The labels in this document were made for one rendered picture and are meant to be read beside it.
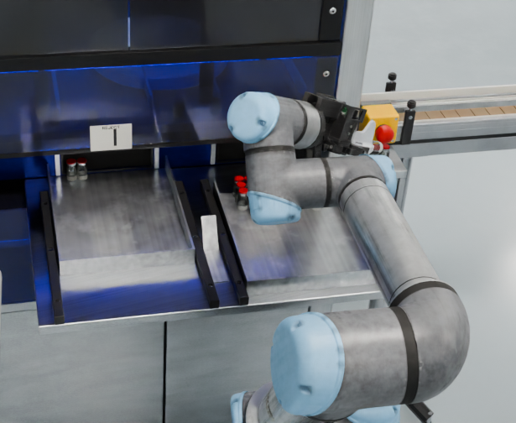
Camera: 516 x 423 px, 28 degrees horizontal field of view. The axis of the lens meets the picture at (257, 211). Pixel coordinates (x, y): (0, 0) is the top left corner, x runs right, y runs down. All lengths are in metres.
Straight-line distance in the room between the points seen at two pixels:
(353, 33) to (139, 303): 0.70
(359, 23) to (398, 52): 2.76
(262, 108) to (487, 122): 1.13
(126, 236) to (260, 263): 0.28
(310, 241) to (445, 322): 0.92
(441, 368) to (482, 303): 2.26
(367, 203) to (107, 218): 0.83
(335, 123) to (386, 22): 3.54
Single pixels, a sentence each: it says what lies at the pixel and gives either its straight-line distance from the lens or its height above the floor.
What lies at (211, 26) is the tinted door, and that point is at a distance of 2.11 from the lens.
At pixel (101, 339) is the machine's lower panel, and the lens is 2.52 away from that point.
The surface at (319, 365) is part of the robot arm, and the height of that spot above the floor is 1.35.
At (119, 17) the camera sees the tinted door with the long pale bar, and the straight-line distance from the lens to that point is 2.07.
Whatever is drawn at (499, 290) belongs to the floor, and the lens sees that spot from 3.56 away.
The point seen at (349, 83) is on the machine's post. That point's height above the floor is 1.11.
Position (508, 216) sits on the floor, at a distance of 3.92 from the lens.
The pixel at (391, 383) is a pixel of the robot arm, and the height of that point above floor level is 1.32.
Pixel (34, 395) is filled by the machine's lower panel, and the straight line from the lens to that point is 2.62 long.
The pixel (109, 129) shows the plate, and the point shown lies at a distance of 2.17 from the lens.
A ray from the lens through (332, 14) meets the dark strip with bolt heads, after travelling 2.16.
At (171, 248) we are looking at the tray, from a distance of 2.10.
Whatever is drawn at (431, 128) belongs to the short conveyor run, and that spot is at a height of 0.92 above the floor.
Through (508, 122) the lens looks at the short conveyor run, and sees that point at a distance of 2.59.
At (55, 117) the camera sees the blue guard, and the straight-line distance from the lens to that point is 2.15.
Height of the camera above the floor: 2.16
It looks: 35 degrees down
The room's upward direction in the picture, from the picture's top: 5 degrees clockwise
